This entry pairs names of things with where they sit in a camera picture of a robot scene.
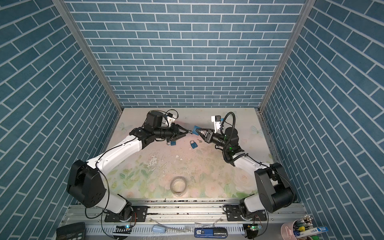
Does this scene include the blue black device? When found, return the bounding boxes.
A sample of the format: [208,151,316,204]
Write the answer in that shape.
[194,228,229,239]

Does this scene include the light blue small object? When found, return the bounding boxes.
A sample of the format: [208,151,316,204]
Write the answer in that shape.
[152,225,167,234]

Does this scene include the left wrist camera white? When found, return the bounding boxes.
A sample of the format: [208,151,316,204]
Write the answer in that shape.
[164,112,179,127]

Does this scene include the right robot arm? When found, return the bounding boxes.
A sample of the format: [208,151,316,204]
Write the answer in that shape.
[195,112,297,219]

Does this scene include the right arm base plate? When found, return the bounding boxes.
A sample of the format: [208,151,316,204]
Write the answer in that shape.
[223,205,267,222]

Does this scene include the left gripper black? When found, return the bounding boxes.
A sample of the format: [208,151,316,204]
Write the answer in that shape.
[152,122,189,142]

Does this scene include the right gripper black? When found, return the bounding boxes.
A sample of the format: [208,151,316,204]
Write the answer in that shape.
[197,129,231,152]

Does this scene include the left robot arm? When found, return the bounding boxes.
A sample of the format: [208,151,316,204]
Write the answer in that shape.
[67,111,192,222]

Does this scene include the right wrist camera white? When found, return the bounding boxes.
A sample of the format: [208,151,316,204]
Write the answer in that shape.
[211,115,222,133]

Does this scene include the black calculator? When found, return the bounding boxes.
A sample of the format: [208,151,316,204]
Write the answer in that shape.
[56,222,86,240]

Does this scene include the aluminium mounting rail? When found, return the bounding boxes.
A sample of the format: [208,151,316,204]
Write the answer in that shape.
[60,198,307,226]

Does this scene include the clear tape roll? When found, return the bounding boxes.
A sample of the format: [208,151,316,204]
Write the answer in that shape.
[170,177,187,197]

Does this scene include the pink pen cup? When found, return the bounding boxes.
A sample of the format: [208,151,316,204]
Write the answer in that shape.
[281,222,297,240]

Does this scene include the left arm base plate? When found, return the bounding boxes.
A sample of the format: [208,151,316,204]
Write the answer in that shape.
[105,206,149,223]

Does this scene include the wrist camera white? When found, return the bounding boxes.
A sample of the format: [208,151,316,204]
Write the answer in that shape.
[211,115,222,133]
[164,112,179,127]

